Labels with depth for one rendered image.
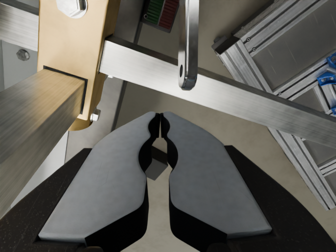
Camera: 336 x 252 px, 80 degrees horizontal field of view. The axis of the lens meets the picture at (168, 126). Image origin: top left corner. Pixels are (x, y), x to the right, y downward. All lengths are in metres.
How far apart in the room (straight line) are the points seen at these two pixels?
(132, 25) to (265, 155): 1.30
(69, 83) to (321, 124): 0.26
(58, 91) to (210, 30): 0.94
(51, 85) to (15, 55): 0.33
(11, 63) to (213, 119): 0.98
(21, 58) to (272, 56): 0.83
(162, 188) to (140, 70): 1.38
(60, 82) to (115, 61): 0.05
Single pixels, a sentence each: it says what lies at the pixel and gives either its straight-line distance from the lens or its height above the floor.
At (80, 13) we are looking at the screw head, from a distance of 0.19.
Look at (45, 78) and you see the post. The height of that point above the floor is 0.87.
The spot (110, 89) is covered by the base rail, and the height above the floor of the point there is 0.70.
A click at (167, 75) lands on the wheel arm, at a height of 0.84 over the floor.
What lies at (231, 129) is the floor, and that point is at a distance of 1.28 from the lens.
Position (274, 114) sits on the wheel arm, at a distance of 0.25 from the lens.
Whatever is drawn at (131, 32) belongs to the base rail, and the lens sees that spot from 0.34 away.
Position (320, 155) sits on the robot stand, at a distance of 1.36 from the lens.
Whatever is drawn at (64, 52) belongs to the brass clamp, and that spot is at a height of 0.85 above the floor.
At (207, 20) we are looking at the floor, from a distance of 1.05.
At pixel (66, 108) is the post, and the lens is 0.17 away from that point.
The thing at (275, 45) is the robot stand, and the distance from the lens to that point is 0.94.
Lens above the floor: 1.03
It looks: 59 degrees down
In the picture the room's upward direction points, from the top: 177 degrees clockwise
